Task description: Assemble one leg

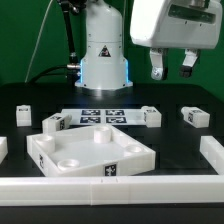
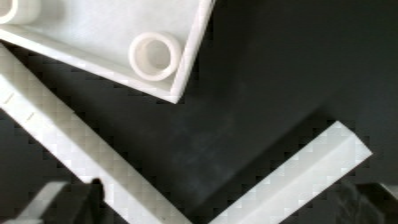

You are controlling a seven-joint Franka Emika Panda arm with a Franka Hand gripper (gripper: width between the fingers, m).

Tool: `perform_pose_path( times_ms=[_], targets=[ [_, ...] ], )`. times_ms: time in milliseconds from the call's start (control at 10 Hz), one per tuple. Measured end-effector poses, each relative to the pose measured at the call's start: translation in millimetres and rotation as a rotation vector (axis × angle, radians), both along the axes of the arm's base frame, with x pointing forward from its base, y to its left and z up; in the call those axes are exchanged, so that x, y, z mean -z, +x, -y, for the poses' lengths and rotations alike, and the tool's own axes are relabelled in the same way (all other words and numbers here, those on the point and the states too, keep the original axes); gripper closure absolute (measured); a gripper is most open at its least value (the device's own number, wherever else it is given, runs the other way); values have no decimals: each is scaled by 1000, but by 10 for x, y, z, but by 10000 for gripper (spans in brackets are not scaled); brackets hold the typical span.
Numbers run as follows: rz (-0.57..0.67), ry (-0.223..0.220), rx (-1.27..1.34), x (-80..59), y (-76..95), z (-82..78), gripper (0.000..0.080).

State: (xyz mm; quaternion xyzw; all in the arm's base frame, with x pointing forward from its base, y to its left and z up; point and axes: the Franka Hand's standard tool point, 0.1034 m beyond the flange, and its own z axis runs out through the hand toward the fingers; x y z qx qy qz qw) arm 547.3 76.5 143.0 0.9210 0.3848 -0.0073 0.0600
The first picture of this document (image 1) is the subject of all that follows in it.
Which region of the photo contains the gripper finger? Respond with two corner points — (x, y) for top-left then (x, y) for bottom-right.
(179, 49), (200, 78)
(149, 48), (167, 80)

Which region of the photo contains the white right fence wall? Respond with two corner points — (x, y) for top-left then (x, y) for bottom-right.
(200, 136), (224, 175)

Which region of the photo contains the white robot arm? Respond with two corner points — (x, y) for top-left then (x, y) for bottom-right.
(76, 0), (223, 91)

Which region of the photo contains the white left fence block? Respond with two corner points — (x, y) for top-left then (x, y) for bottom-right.
(0, 137), (8, 164)

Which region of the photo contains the white fiducial marker sheet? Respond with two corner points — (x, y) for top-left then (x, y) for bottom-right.
(61, 109), (146, 125)

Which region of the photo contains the white square tabletop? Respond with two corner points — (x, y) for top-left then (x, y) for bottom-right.
(27, 125), (156, 177)

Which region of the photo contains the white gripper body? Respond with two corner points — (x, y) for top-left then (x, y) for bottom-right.
(130, 0), (223, 49)

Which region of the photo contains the thin grey cable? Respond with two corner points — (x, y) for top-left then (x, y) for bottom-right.
(24, 0), (54, 84)

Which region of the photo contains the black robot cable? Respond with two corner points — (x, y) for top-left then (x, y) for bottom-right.
(29, 0), (83, 84)

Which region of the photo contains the white fence wall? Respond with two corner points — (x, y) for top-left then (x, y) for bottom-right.
(200, 136), (224, 175)
(0, 175), (224, 206)

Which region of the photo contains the white front fence wall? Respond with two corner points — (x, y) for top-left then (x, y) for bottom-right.
(0, 175), (224, 206)

